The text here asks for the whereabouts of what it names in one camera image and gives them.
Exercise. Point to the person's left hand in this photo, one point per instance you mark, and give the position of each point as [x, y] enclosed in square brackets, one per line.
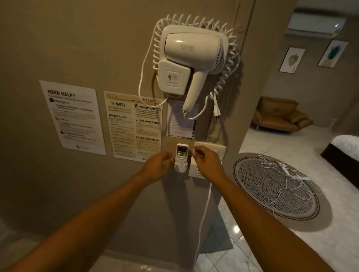
[155, 169]

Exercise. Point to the person's right hand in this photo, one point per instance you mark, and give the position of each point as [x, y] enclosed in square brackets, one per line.
[209, 166]

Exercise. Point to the person's left fingers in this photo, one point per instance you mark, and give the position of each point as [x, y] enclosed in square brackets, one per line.
[166, 162]

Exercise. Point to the person's right thumb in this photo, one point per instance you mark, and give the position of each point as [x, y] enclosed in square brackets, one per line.
[197, 156]

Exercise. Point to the person's left forearm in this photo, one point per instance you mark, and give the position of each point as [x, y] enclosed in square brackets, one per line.
[78, 224]

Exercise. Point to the person's right forearm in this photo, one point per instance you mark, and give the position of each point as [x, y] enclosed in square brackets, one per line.
[269, 224]

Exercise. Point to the white remote control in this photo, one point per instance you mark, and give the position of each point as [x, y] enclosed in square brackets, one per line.
[181, 151]

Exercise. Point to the round patterned rug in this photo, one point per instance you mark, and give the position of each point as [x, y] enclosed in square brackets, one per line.
[260, 185]

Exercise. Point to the grey-blue floor mat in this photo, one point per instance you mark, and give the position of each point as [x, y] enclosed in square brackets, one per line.
[217, 235]

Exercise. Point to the brown leather armchair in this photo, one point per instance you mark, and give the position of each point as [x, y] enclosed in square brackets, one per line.
[277, 115]

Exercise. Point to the white hair dryer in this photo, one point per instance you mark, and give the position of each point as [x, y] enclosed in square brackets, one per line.
[193, 53]

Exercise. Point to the bed with white sheet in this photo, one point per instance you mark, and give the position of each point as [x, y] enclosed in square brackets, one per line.
[346, 148]

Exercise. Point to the framed pineapple picture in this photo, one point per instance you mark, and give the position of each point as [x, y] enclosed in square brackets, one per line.
[333, 54]

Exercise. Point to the white wall socket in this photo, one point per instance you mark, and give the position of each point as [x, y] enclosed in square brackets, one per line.
[195, 171]

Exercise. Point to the white remote wall holder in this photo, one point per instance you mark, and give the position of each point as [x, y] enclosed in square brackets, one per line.
[181, 168]

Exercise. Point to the white wall switch plate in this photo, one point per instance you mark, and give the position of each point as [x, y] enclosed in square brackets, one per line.
[216, 148]

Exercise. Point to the small laminated wall notice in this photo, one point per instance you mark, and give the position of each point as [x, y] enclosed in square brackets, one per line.
[176, 123]

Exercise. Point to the cream two-column wall poster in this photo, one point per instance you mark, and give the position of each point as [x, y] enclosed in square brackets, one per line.
[131, 126]

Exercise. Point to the white hair dryer wall holder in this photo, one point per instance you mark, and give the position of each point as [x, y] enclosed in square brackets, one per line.
[172, 77]

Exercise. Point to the white paper wall notice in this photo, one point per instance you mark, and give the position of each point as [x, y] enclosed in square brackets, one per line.
[73, 117]

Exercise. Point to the white wall air conditioner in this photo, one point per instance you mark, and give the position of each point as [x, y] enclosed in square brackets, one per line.
[314, 25]

